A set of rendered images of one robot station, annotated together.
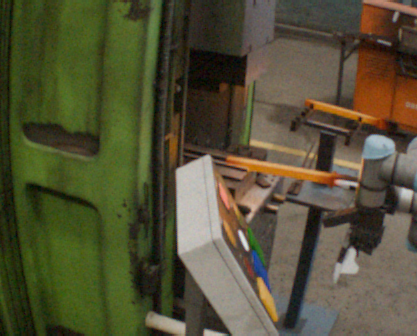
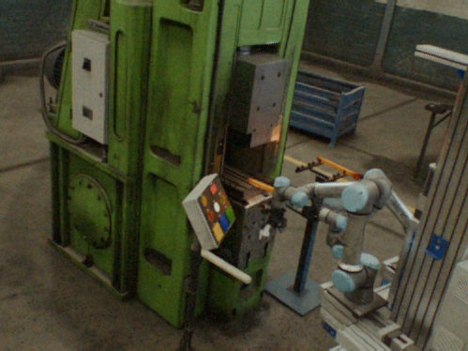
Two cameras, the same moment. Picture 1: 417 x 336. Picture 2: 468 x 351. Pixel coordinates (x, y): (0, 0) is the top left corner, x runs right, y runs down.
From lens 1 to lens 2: 1.72 m
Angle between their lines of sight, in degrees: 17
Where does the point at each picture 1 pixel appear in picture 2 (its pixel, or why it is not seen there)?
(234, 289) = (200, 221)
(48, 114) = (163, 144)
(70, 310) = (159, 239)
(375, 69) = not seen: hidden behind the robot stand
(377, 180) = (278, 195)
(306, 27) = (450, 89)
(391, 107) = not seen: outside the picture
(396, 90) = not seen: outside the picture
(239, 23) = (247, 118)
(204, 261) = (189, 206)
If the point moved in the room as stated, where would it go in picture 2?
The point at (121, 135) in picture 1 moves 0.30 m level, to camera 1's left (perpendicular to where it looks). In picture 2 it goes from (188, 160) to (142, 146)
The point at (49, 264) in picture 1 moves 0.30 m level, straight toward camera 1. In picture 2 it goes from (155, 213) to (145, 237)
